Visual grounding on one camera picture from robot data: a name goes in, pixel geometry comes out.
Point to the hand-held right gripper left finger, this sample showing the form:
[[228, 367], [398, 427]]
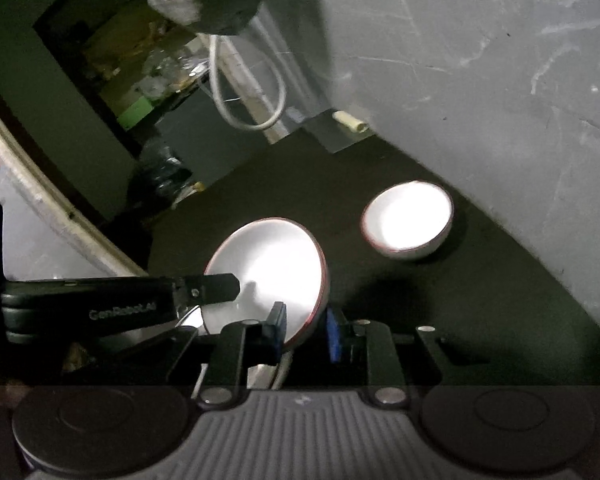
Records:
[[279, 327]]

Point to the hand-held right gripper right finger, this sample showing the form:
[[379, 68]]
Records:
[[334, 335]]

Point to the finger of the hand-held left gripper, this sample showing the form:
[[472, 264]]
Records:
[[210, 288]]

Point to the large steel plate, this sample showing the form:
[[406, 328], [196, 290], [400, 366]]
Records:
[[189, 320]]

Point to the white rimmed bowl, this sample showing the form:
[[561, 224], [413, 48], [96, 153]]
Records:
[[407, 222], [270, 270]]

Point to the black plastic bag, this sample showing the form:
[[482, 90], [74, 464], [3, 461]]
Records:
[[162, 170]]

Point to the grey cabinet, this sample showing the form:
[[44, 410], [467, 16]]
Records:
[[195, 130]]

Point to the green box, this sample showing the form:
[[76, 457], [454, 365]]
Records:
[[135, 112]]

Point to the small cream cylinder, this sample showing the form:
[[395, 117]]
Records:
[[350, 121]]

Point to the pile of clear packets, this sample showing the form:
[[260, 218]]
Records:
[[165, 70]]

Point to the pale door frame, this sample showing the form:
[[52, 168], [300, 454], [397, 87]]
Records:
[[55, 210]]

